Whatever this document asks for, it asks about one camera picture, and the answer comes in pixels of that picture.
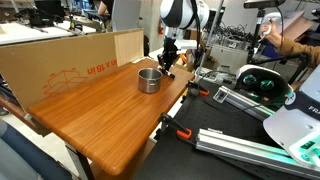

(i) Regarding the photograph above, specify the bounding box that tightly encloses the black camera on stand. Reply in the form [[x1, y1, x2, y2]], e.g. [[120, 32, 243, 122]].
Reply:
[[242, 0, 287, 10]]

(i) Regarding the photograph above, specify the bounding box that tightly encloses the large cardboard box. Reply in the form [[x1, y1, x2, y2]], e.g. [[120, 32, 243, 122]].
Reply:
[[0, 28, 145, 113]]

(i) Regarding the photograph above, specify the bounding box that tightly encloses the tangled black cable pile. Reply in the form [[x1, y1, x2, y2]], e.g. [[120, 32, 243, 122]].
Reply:
[[213, 20, 258, 46]]

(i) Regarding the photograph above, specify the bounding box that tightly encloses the white background table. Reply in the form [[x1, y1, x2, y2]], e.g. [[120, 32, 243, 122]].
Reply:
[[0, 21, 98, 46]]

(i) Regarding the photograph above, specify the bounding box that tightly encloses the blue grey chair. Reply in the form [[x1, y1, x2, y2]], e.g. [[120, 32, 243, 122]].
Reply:
[[0, 117, 73, 180]]

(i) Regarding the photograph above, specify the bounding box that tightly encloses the white VR controller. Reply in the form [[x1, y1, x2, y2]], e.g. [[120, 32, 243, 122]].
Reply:
[[257, 12, 284, 43]]

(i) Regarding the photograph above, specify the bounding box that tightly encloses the grey equipment box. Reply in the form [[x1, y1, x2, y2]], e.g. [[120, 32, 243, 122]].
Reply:
[[209, 42, 250, 75]]

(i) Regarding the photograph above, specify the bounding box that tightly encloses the black tripod stand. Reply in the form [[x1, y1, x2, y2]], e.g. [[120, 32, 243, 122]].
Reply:
[[245, 8, 312, 85]]

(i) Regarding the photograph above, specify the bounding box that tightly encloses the grey metal table leg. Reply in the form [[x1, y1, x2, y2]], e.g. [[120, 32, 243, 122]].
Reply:
[[64, 142, 95, 180]]

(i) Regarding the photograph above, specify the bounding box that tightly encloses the white VR headset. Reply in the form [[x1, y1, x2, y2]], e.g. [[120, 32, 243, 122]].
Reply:
[[234, 64, 295, 108]]

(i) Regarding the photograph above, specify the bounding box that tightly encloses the operator hand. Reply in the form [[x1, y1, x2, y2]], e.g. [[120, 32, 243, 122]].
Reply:
[[261, 21, 285, 48]]

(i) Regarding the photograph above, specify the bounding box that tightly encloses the black orange bar clamp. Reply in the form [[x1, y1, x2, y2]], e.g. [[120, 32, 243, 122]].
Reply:
[[185, 80, 211, 98], [156, 112, 194, 141]]

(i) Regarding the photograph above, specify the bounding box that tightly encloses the black perforated breadboard plate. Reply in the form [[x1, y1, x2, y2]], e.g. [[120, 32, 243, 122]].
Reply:
[[133, 77, 320, 180]]

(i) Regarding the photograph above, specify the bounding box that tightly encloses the brown cardboard sheet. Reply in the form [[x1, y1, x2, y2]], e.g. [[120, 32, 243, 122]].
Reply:
[[281, 9, 315, 42]]

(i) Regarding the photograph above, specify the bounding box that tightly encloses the long aluminium profile rail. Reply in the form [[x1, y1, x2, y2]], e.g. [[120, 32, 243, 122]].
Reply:
[[194, 127, 320, 180]]

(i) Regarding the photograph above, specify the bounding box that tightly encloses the blue plastic bin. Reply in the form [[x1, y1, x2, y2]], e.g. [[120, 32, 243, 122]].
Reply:
[[260, 39, 285, 58]]

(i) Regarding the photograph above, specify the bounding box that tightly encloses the brown sleeved forearm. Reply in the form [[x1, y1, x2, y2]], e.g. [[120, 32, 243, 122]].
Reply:
[[276, 36, 320, 69]]

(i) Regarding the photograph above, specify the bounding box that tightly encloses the silver metal pole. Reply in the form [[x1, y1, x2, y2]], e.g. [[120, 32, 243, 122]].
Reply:
[[194, 0, 225, 84]]

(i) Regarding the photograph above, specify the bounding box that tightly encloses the person in black shirt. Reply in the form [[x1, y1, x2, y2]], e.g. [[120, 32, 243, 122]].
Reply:
[[97, 0, 115, 17]]

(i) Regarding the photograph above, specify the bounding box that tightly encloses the orange plastic object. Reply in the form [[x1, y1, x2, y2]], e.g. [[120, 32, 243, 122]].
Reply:
[[174, 53, 190, 68]]

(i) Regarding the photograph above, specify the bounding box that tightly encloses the small steel pot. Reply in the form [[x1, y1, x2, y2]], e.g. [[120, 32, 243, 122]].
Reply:
[[137, 67, 163, 94]]

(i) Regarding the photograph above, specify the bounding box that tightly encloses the black monitor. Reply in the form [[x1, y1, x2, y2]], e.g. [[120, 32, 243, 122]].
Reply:
[[33, 0, 66, 20]]

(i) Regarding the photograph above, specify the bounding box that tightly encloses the short aluminium profile rail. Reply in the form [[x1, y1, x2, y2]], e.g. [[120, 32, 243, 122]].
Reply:
[[212, 85, 276, 122]]

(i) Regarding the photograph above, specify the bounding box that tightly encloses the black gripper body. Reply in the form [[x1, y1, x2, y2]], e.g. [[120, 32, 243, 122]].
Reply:
[[162, 35, 180, 66]]

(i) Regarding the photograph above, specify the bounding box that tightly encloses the black and white marker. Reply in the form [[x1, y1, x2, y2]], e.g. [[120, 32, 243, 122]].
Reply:
[[161, 67, 176, 80]]

